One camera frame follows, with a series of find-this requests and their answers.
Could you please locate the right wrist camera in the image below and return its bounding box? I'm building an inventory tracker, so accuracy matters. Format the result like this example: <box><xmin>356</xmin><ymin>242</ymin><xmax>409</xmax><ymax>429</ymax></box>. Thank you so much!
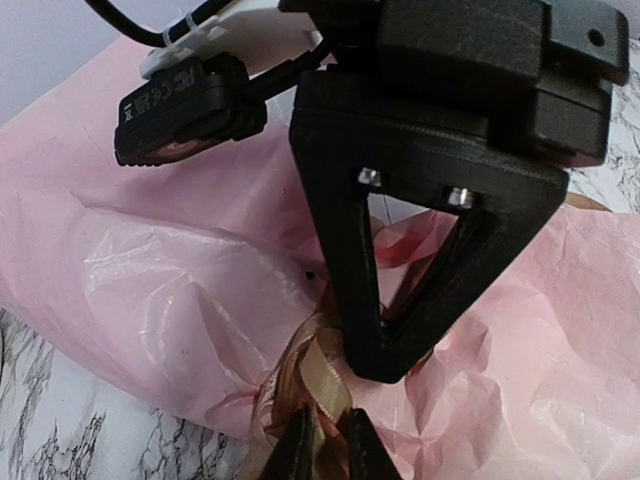
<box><xmin>114</xmin><ymin>53</ymin><xmax>267</xmax><ymax>167</ymax></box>

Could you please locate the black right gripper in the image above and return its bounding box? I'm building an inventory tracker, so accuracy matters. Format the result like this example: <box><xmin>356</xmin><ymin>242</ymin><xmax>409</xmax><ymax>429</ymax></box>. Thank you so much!
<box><xmin>278</xmin><ymin>1</ymin><xmax>630</xmax><ymax>168</ymax></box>

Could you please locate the beige raffia ribbon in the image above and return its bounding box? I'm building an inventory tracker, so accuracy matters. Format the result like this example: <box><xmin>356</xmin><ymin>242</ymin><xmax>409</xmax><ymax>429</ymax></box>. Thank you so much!
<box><xmin>239</xmin><ymin>192</ymin><xmax>616</xmax><ymax>480</ymax></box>

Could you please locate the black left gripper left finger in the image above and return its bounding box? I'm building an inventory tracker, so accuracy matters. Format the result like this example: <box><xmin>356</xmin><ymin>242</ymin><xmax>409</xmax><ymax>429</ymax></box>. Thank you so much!
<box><xmin>259</xmin><ymin>407</ymin><xmax>316</xmax><ymax>480</ymax></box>

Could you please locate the pink wrapping paper sheet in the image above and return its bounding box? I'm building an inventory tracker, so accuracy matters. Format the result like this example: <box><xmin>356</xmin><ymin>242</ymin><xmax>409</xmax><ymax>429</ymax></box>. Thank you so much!
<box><xmin>1</xmin><ymin>39</ymin><xmax>639</xmax><ymax>479</ymax></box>

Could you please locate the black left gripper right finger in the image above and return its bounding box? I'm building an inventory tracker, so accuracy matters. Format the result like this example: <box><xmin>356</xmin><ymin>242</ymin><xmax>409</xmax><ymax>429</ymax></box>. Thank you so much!
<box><xmin>348</xmin><ymin>408</ymin><xmax>395</xmax><ymax>479</ymax></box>

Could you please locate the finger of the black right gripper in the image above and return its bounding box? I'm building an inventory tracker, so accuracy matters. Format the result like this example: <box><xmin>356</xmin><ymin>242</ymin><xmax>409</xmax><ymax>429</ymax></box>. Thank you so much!
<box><xmin>289</xmin><ymin>72</ymin><xmax>568</xmax><ymax>384</ymax></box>

